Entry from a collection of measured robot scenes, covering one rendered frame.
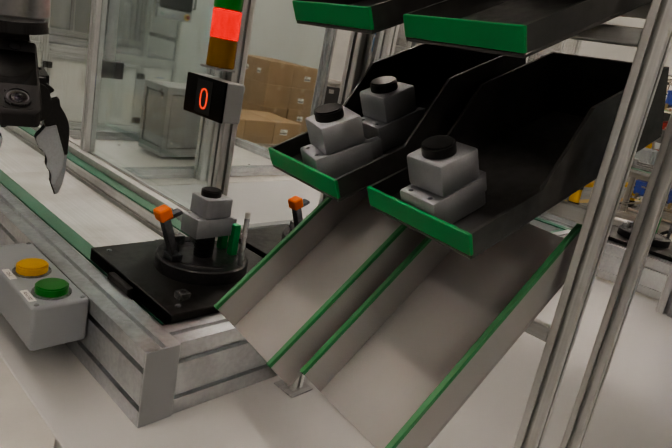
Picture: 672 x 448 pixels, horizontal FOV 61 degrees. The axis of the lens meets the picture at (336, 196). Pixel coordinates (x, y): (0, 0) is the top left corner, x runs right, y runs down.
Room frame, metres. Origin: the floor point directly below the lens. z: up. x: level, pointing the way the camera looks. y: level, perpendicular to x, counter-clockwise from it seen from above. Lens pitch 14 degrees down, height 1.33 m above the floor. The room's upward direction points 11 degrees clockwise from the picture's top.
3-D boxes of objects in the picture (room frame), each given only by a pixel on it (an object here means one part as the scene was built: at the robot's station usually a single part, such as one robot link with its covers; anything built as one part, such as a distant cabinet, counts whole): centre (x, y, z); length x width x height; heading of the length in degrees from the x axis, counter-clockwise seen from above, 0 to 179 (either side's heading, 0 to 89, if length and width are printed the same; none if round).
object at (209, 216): (0.83, 0.18, 1.06); 0.08 x 0.04 x 0.07; 139
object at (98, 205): (1.04, 0.39, 0.91); 0.84 x 0.28 x 0.10; 49
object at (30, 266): (0.71, 0.39, 0.96); 0.04 x 0.04 x 0.02
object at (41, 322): (0.71, 0.39, 0.93); 0.21 x 0.07 x 0.06; 49
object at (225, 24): (1.03, 0.25, 1.34); 0.05 x 0.05 x 0.05
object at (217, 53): (1.03, 0.25, 1.29); 0.05 x 0.05 x 0.05
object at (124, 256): (0.82, 0.18, 0.96); 0.24 x 0.24 x 0.02; 49
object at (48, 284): (0.67, 0.34, 0.96); 0.04 x 0.04 x 0.02
